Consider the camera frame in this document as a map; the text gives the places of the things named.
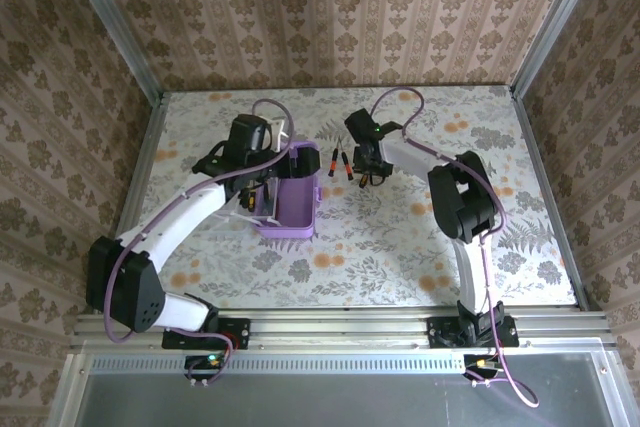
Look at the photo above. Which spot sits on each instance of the floral patterned table cover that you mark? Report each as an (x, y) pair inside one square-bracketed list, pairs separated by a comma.
[(375, 247)]

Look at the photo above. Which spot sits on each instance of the aluminium table side rail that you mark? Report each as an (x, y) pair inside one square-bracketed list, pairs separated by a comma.
[(548, 197), (137, 187)]

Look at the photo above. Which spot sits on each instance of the right small circuit board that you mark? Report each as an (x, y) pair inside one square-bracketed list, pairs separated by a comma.
[(480, 364)]

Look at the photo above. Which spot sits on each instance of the small circuit board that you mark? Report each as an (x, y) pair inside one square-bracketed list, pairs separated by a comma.
[(480, 364), (205, 362)]

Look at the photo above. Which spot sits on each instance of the aluminium mounting rail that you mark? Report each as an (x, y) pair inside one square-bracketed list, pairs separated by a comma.
[(340, 329)]

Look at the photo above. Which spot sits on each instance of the grey metal panel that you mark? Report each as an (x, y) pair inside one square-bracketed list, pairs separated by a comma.
[(325, 402)]

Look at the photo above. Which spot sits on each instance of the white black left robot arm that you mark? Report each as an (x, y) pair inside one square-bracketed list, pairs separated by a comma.
[(175, 217)]

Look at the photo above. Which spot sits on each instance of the aluminium frame post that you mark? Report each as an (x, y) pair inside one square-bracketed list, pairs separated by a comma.
[(115, 22), (556, 22)]

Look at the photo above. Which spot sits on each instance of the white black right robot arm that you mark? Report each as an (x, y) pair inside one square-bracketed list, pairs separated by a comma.
[(460, 197)]

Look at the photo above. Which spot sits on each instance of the left small circuit board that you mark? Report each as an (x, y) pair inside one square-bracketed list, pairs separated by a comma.
[(205, 362)]

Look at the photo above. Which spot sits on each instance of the clear lidded purple tool box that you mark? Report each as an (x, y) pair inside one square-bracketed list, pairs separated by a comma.
[(295, 202)]

